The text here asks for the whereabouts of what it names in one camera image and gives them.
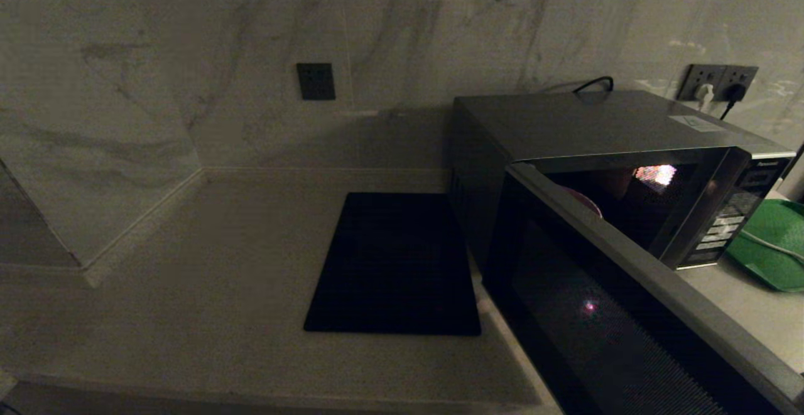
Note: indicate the purple plate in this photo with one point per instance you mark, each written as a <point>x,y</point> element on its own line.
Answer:
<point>584,201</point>

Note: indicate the dark glass microwave door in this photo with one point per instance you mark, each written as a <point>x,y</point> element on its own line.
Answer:
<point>597,327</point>

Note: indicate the black induction cooktop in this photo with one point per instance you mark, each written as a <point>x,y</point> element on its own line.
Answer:
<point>389,264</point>

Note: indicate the white label sticker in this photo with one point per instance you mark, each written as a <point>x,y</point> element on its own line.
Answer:
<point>695,123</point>

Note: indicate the white power plug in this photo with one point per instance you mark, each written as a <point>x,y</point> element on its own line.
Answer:
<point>703,93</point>

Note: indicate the black power plug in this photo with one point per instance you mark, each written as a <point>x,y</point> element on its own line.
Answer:
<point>733,92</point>

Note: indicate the green plastic tray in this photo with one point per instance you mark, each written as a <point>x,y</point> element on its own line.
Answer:
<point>772,220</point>

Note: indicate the dark double wall socket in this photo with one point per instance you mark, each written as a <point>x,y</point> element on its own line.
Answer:
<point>716,76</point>

